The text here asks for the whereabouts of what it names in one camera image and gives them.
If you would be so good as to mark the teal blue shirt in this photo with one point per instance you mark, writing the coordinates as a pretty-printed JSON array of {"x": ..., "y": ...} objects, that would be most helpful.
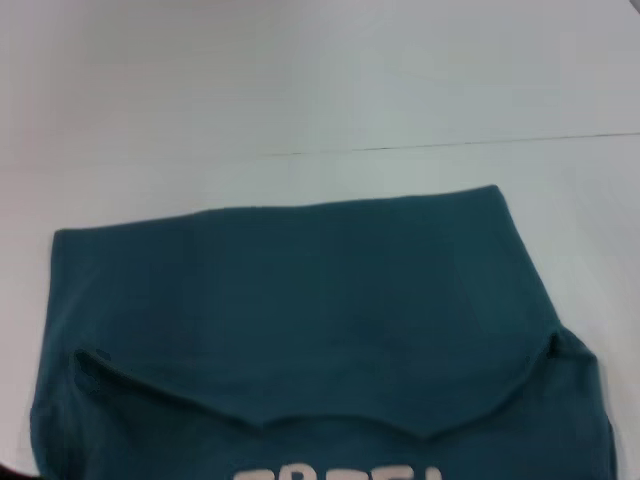
[{"x": 300, "y": 300}]

